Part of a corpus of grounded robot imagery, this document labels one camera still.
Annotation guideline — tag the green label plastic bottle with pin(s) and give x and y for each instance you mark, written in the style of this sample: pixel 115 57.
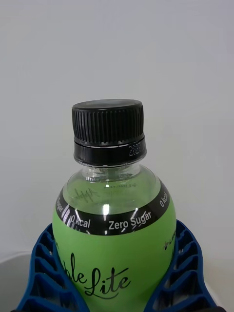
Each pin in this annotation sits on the green label plastic bottle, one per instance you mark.
pixel 114 256

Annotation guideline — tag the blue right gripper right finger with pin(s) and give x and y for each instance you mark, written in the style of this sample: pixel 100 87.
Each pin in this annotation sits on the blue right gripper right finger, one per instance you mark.
pixel 185 280

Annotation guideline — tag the grey plastic waste bin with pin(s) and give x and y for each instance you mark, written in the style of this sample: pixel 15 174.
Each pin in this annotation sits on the grey plastic waste bin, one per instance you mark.
pixel 12 282

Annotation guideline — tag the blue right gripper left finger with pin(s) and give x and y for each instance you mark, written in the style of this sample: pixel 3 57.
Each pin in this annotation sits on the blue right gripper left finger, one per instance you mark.
pixel 46 280

